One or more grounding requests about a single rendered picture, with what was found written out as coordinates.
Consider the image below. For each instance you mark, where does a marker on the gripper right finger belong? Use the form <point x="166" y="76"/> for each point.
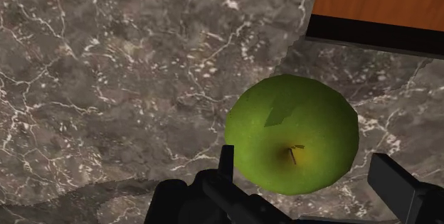
<point x="399" y="188"/>

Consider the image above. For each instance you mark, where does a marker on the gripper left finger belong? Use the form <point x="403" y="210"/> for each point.
<point x="208" y="195"/>

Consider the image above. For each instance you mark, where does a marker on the green apple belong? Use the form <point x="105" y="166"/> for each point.
<point x="295" y="136"/>

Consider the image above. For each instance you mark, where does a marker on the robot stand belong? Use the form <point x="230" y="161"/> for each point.
<point x="381" y="5"/>

